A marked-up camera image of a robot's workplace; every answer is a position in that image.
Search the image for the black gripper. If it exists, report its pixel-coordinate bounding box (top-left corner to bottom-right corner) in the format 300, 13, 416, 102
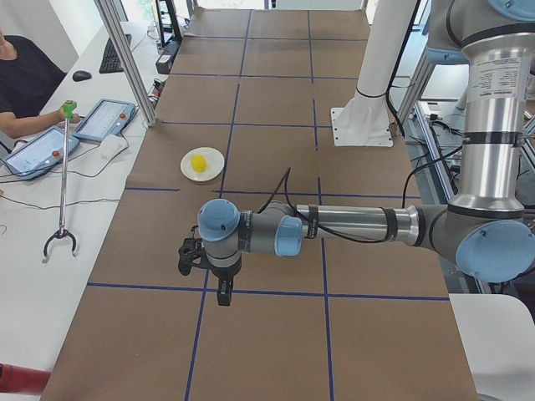
211, 266, 241, 307

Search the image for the yellow lemon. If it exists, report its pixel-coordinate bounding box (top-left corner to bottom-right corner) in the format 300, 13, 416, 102
191, 154, 208, 173

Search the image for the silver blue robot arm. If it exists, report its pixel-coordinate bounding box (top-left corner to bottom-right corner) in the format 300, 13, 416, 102
178, 1, 534, 306

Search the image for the white round plate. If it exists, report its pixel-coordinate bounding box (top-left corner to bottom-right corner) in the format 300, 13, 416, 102
181, 147, 225, 182

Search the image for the white cloth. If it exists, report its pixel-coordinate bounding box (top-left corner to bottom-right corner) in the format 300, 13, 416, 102
99, 135, 128, 160

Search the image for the blue teach pendant tablet far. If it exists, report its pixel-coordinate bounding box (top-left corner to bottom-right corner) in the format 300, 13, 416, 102
74, 99, 136, 142

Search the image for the blue teach pendant tablet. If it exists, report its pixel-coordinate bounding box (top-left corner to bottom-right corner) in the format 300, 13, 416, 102
2, 126, 79, 180
74, 99, 136, 142

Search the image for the blue teach pendant tablet near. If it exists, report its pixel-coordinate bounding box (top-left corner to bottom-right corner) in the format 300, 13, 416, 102
2, 126, 79, 180

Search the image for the red object at corner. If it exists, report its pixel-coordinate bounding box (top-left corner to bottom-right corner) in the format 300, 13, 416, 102
0, 363, 51, 396

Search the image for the silver green reacher grabber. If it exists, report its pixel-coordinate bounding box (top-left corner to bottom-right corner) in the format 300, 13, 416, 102
42, 100, 77, 264

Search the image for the black keyboard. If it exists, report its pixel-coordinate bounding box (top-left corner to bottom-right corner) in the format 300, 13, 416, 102
99, 38, 124, 74

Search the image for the black computer mouse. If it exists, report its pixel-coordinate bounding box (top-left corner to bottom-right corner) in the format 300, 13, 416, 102
72, 70, 92, 82

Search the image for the person in black shirt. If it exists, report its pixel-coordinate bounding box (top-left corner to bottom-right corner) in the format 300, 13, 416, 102
1, 34, 66, 139

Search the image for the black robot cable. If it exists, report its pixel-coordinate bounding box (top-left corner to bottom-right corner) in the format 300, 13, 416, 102
255, 167, 419, 246

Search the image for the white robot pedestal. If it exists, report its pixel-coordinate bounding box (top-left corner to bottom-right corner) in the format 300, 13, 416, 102
331, 0, 420, 147

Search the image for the aluminium frame post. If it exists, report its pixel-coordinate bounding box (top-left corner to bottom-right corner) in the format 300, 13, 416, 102
94, 0, 156, 127

